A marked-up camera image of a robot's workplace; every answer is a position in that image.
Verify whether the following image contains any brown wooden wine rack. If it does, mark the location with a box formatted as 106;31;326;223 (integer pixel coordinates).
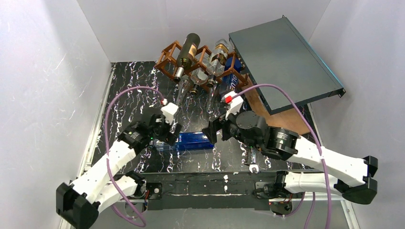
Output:
154;41;249;89

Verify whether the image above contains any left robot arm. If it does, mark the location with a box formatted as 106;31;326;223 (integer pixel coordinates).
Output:
56;114;182;229

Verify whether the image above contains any clear square liquor bottle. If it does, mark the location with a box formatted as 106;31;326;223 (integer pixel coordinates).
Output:
190;68;208;95
206;39;230;88

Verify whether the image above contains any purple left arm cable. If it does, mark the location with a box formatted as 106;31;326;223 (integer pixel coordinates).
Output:
104;86;165;228

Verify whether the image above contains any black comb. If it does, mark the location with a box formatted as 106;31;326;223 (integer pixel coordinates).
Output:
244;147;251;166

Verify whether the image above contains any brown wooden board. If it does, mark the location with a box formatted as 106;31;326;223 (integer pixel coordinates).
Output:
244;89;310;135

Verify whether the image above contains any dark grey flat box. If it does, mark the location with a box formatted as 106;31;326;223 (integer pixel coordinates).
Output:
229;16;346;106

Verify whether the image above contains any silver wrench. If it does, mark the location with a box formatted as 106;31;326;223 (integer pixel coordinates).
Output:
249;148;259;173

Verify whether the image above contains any clear wine glass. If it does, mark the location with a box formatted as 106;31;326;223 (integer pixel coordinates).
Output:
174;79;192;110
205;84;221;112

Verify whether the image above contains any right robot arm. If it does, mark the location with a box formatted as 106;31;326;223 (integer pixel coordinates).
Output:
202;111;378;205

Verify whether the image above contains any dark green wine bottle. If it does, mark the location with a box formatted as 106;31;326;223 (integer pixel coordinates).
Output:
173;33;201;83

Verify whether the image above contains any blue square glass bottle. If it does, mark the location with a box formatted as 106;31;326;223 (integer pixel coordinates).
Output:
219;59;242;97
153;132;214;152

